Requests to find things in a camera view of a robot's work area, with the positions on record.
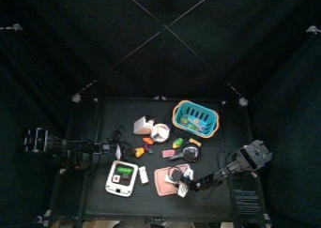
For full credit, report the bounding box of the green and yellow toy corn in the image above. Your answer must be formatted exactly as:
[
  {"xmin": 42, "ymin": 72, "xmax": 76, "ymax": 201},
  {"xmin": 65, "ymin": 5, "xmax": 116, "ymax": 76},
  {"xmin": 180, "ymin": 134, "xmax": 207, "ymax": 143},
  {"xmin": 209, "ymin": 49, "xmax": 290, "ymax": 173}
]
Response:
[{"xmin": 171, "ymin": 137, "xmax": 185, "ymax": 150}]

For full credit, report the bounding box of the white toy bowl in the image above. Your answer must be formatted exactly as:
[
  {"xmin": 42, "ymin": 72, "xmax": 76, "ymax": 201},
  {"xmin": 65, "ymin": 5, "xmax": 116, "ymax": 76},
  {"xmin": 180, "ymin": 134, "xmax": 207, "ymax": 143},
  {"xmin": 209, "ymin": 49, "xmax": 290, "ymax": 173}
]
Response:
[{"xmin": 149, "ymin": 122, "xmax": 171, "ymax": 144}]

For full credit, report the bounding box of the white toy carton box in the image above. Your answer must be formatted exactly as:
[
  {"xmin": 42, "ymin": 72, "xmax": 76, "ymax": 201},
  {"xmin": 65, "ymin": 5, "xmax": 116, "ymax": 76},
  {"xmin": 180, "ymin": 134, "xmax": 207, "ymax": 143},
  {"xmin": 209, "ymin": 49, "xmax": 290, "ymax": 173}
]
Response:
[{"xmin": 132, "ymin": 115, "xmax": 155, "ymax": 135}]

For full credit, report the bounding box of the small white rice block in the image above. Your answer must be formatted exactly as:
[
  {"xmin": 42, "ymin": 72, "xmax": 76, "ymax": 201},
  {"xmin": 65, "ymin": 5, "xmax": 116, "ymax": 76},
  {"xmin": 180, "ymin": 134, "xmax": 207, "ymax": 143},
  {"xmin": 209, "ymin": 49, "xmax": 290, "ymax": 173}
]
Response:
[{"xmin": 137, "ymin": 165, "xmax": 151, "ymax": 185}]

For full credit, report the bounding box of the yellow and blue toy piece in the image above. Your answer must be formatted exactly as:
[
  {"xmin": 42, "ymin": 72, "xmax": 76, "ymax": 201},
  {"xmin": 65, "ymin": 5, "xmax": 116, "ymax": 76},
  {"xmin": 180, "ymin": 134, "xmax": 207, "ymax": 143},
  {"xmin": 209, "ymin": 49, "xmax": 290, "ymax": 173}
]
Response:
[{"xmin": 188, "ymin": 119, "xmax": 208, "ymax": 133}]

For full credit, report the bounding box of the black toy frying pan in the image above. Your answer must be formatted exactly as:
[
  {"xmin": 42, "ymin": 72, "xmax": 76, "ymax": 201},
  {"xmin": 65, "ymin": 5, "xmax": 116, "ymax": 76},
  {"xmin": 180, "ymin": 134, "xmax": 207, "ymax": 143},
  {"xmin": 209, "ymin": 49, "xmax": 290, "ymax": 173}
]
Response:
[{"xmin": 167, "ymin": 144, "xmax": 201, "ymax": 163}]

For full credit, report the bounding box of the blue basket with orange rim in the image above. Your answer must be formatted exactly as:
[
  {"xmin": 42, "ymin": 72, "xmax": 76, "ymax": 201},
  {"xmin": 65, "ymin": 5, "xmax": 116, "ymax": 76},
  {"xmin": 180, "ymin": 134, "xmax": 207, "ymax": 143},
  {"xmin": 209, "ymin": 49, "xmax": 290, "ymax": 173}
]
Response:
[{"xmin": 171, "ymin": 99, "xmax": 220, "ymax": 139}]

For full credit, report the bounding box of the orange yellow toy pepper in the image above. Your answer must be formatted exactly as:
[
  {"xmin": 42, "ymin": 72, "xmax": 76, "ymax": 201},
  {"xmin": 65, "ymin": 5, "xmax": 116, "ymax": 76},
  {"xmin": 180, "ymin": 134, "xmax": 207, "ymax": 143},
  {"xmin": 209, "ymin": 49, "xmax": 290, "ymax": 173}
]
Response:
[{"xmin": 132, "ymin": 146, "xmax": 147, "ymax": 159}]

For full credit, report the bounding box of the pink toy meat block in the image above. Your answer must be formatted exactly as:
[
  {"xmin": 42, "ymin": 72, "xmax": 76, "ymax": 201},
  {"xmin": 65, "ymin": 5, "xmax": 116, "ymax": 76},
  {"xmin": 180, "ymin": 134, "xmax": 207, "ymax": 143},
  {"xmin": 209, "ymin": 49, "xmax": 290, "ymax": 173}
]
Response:
[{"xmin": 160, "ymin": 148, "xmax": 176, "ymax": 159}]

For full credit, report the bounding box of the pink cutting board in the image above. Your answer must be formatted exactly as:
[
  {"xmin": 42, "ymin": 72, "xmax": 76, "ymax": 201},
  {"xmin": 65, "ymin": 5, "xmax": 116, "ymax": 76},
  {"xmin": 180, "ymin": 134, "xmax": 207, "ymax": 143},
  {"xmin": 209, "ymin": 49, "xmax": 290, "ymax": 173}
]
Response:
[{"xmin": 152, "ymin": 163, "xmax": 195, "ymax": 197}]

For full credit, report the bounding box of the green toy vegetable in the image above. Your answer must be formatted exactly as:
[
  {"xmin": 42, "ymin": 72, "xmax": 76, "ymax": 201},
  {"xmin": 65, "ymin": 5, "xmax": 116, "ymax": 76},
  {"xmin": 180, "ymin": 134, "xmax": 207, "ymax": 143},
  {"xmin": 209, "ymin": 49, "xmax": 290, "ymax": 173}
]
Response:
[{"xmin": 177, "ymin": 115, "xmax": 191, "ymax": 127}]

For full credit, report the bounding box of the green toy leaf piece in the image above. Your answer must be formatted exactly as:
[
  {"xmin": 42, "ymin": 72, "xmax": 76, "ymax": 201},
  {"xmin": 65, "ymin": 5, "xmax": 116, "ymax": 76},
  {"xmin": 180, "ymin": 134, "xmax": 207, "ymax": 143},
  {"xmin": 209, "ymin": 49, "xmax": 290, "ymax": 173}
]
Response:
[{"xmin": 114, "ymin": 165, "xmax": 133, "ymax": 175}]

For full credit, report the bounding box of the white printed table label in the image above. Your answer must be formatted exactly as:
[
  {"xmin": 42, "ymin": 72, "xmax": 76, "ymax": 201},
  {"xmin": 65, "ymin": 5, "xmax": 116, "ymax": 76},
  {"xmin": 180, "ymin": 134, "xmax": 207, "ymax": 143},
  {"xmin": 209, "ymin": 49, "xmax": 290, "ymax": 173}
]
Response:
[{"xmin": 231, "ymin": 188, "xmax": 262, "ymax": 217}]

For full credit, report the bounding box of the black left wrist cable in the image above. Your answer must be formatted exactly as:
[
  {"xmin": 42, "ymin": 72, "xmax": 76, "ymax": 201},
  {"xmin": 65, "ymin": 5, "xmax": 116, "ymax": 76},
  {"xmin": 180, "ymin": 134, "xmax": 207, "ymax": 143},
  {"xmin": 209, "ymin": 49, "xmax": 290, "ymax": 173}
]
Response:
[{"xmin": 109, "ymin": 126, "xmax": 128, "ymax": 143}]

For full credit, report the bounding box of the yellow orange toy food piece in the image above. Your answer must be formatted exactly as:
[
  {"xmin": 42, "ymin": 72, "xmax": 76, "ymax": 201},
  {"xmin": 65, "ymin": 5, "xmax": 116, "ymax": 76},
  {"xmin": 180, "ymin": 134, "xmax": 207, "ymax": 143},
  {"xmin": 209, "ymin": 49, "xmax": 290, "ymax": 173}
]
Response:
[{"xmin": 187, "ymin": 137, "xmax": 203, "ymax": 147}]

